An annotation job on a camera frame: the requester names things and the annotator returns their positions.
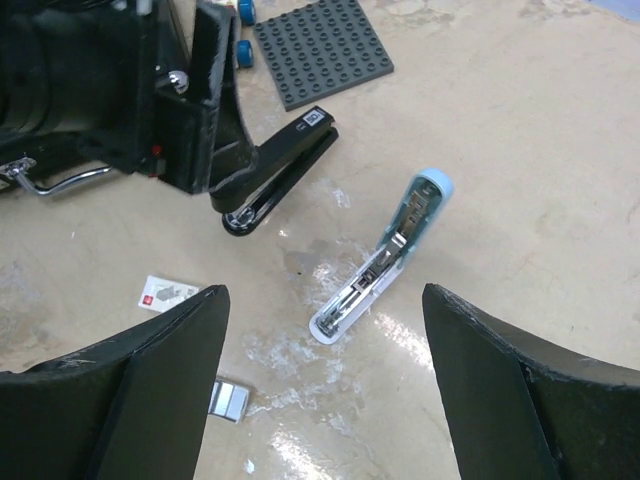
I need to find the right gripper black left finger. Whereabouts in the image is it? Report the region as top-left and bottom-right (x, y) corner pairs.
(1, 285), (230, 479)

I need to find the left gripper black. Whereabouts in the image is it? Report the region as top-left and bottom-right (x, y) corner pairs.
(1, 1), (258, 194)

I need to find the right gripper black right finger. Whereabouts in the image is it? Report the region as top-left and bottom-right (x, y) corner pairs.
(422, 283), (639, 479)

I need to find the black stapler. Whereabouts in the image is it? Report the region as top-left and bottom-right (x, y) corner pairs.
(210, 105), (339, 237)

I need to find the staple box tray with staples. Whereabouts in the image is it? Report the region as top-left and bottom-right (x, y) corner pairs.
(208, 379), (250, 423)

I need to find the white staple box sleeve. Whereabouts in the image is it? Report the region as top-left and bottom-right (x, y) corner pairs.
(138, 275), (200, 313)

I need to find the light blue stapler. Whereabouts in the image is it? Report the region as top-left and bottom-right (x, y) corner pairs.
(309, 168), (454, 345)

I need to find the grey lego baseplate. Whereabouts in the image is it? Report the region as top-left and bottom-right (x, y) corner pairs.
(254, 0), (394, 111)

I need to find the red blue lego car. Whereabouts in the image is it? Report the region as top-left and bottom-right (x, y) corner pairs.
(232, 0), (257, 69)

